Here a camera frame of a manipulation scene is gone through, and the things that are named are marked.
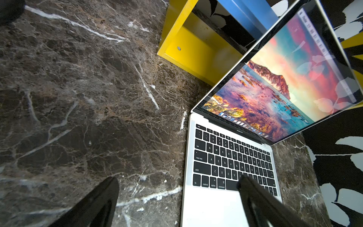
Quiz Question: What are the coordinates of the yellow shelf with blue board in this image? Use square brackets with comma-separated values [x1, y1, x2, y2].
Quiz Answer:
[157, 1, 306, 85]

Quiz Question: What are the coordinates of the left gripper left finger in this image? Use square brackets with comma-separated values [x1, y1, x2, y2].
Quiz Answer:
[50, 177, 119, 227]

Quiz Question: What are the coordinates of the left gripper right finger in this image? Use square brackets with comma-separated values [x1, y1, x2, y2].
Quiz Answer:
[236, 176, 309, 227]

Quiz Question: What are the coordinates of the black round microphone stand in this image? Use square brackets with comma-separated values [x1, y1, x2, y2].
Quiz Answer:
[0, 0, 26, 26]

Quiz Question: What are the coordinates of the silver laptop computer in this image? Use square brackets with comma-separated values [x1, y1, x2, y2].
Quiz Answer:
[180, 1, 363, 227]

